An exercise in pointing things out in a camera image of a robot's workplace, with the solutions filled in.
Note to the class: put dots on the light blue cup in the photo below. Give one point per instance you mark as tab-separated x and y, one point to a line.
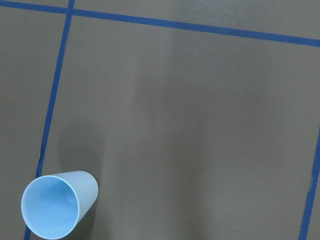
53	205

